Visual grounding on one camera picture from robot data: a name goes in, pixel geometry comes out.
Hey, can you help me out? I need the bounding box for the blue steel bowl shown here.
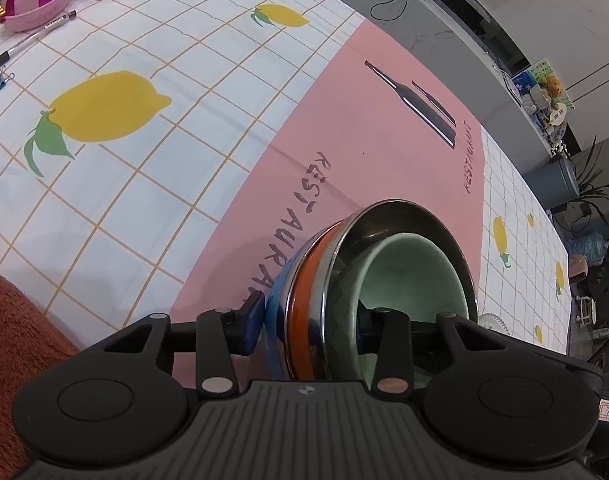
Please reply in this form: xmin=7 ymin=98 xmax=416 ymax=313
xmin=263 ymin=255 xmax=298 ymax=381

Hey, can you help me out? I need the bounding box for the rust red plush cloth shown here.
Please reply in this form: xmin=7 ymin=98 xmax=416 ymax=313
xmin=0 ymin=266 xmax=82 ymax=480

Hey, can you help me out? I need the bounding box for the blue water bottle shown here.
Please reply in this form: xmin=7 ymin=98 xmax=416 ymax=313
xmin=565 ymin=232 xmax=609 ymax=266

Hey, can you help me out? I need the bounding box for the large clear glass plate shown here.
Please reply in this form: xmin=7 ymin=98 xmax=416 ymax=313
xmin=477 ymin=312 xmax=508 ymax=334

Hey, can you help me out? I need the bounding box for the grey trash can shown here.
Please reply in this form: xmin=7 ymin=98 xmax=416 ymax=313
xmin=525 ymin=156 xmax=580 ymax=209

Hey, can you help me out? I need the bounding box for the green ceramic bowl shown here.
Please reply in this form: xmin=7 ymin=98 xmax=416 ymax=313
xmin=357 ymin=232 xmax=473 ymax=381

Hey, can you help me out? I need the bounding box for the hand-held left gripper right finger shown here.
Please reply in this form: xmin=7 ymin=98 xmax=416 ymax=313
xmin=357 ymin=306 xmax=520 ymax=395

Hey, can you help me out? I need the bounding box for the orange steel bowl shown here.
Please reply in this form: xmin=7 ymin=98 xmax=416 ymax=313
xmin=284 ymin=199 xmax=481 ymax=382

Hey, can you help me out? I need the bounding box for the brown teddy bear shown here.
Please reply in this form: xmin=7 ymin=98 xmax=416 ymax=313
xmin=539 ymin=75 xmax=565 ymax=98

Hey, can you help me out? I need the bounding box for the tall potted plant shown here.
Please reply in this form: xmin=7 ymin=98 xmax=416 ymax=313
xmin=555 ymin=135 xmax=609 ymax=222

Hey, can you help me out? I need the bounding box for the green and blue painting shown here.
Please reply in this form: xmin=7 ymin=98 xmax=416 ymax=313
xmin=512 ymin=57 xmax=575 ymax=111

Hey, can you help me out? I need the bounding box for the pen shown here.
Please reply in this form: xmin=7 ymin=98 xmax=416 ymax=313
xmin=0 ymin=9 xmax=78 ymax=77

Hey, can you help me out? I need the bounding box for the grey marble television console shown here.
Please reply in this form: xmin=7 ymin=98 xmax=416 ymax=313
xmin=279 ymin=0 xmax=560 ymax=161

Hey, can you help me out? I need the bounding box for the lemon print checked tablecloth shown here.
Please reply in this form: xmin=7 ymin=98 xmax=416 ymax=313
xmin=0 ymin=0 xmax=570 ymax=396

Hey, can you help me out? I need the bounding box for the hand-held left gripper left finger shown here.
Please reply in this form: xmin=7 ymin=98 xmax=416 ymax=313
xmin=84 ymin=292 xmax=266 ymax=395

